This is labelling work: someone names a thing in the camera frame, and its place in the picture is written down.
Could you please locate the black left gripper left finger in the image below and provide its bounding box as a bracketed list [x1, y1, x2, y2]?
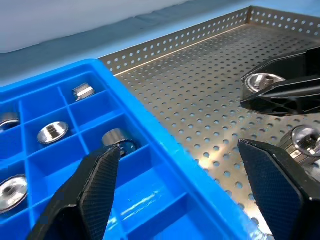
[26, 144, 122, 240]

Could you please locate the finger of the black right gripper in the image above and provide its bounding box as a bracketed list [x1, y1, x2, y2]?
[239, 78, 320, 116]
[241, 46, 320, 87]

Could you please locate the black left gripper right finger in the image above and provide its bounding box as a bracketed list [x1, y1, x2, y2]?
[237, 138, 320, 240]

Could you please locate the blue compartment tray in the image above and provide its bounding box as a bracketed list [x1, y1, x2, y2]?
[0, 58, 262, 240]

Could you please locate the perforated metal tray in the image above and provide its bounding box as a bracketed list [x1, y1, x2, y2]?
[98, 5, 320, 240]

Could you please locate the blue table cover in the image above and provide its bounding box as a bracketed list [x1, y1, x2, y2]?
[0, 0, 320, 87]

